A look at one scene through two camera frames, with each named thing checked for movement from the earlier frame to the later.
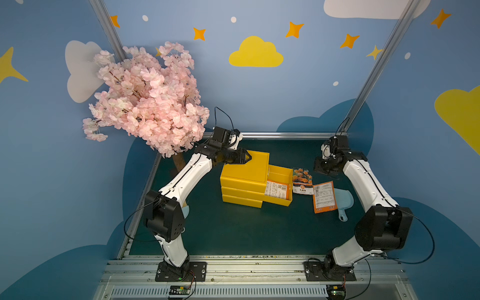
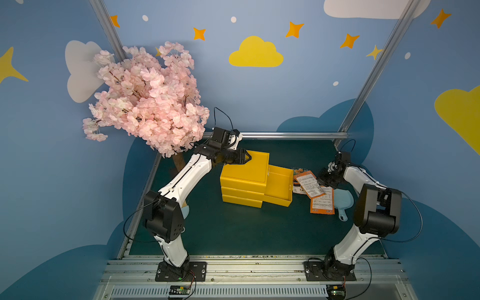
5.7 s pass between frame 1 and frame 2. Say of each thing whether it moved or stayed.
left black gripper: stayed
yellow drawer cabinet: stayed
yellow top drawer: stayed
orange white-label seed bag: stayed
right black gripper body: moved
